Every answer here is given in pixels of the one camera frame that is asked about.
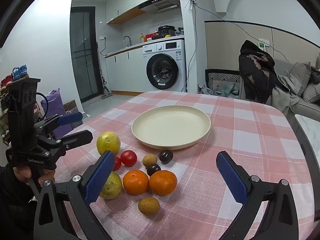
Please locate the floor mop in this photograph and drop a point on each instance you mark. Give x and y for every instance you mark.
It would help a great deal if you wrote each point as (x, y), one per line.
(106, 93)

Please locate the white marble side table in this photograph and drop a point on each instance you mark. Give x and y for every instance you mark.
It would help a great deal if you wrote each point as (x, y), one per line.
(308, 130)

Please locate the cardboard box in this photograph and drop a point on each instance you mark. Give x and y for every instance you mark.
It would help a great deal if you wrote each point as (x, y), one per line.
(70, 107)

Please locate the chrome faucet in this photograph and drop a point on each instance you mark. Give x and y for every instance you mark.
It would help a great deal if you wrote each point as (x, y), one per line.
(128, 40)

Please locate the dark glass door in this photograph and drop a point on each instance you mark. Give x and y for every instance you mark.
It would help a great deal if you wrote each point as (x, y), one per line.
(83, 55)

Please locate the yellow bottle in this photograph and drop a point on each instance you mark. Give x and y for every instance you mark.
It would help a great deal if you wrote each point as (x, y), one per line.
(142, 38)

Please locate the black rice cooker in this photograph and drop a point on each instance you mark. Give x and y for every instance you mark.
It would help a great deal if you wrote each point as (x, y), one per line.
(166, 32)

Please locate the black jacket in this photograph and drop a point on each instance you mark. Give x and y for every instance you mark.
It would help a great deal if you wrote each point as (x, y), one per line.
(255, 72)

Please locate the grey garment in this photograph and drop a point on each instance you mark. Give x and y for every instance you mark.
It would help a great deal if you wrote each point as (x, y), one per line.
(283, 97)

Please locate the orange mandarin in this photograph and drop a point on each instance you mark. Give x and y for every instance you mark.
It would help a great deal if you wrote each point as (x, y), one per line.
(135, 182)
(163, 182)

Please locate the cream round plate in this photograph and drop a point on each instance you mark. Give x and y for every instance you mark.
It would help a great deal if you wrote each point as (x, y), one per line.
(170, 127)

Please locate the person's left hand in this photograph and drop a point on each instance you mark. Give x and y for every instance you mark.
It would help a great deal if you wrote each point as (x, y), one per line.
(22, 175)

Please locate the range hood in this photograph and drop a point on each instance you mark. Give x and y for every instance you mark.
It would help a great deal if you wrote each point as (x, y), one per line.
(160, 3)

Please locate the dark purple plum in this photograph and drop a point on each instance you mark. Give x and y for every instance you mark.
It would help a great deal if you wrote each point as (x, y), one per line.
(153, 170)
(166, 156)

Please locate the red box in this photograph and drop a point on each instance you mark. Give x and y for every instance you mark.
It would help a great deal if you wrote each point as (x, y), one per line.
(151, 37)

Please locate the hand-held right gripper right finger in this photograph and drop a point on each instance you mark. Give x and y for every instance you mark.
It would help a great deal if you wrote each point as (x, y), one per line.
(232, 180)

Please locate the grey sofa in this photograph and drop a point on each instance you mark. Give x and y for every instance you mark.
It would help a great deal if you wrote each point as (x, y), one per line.
(307, 107)

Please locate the green-yellow guava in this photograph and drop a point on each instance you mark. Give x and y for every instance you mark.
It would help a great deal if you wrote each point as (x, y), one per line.
(113, 187)

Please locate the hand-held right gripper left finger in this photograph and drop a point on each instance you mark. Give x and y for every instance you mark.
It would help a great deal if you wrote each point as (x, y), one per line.
(97, 180)

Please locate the red tomato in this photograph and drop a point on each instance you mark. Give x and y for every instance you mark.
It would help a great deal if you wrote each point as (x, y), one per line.
(128, 158)
(117, 163)

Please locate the white lower cabinets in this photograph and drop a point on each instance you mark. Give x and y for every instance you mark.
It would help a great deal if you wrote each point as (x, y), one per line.
(125, 72)

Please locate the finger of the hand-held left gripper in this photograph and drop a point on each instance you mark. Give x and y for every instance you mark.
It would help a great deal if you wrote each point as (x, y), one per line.
(75, 138)
(71, 118)

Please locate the white washing machine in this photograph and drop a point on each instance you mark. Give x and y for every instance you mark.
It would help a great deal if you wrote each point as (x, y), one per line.
(165, 67)

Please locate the white cabinets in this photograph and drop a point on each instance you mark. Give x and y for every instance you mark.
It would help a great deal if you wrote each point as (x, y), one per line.
(125, 72)
(125, 2)

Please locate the shoe rack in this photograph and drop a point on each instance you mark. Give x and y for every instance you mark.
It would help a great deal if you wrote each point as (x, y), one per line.
(3, 110)

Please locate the white upper cabinets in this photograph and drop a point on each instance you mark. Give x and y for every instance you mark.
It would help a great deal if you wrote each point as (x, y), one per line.
(125, 2)

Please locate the yellow guava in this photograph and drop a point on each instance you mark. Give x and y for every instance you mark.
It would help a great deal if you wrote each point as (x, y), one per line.
(108, 142)

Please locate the brown longan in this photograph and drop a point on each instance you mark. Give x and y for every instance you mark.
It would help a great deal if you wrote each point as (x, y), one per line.
(149, 160)
(148, 205)

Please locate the blue shoes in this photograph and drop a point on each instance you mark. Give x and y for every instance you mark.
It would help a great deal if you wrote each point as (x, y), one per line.
(20, 72)

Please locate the pink checked tablecloth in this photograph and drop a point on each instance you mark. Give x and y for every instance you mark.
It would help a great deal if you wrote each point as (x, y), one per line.
(250, 142)

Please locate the black white patterned box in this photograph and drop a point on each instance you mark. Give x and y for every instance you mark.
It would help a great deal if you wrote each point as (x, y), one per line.
(222, 80)

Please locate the grey pillow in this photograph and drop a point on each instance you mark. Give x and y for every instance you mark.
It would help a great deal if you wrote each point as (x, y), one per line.
(312, 92)
(301, 76)

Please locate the person's left forearm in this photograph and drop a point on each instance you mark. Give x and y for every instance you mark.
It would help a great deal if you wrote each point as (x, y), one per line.
(12, 210)

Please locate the purple bag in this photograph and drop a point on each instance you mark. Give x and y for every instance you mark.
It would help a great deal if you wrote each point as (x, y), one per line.
(53, 105)

